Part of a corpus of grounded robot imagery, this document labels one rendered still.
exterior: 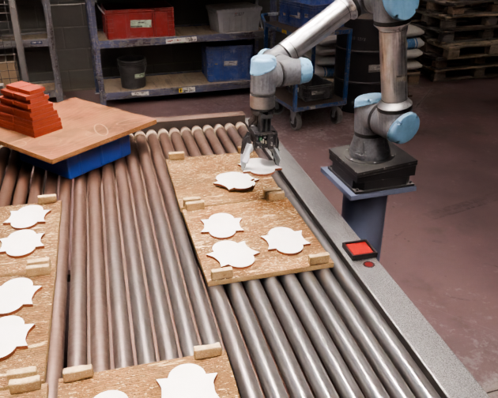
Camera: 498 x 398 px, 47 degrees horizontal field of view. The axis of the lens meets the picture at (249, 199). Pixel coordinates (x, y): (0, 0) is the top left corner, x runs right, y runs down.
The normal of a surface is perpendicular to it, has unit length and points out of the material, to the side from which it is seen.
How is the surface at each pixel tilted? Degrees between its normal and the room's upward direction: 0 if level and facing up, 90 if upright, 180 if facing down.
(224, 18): 97
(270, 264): 0
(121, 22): 90
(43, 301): 0
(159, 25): 90
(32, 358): 0
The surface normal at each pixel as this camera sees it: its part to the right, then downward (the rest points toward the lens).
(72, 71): 0.30, 0.43
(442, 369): 0.00, -0.89
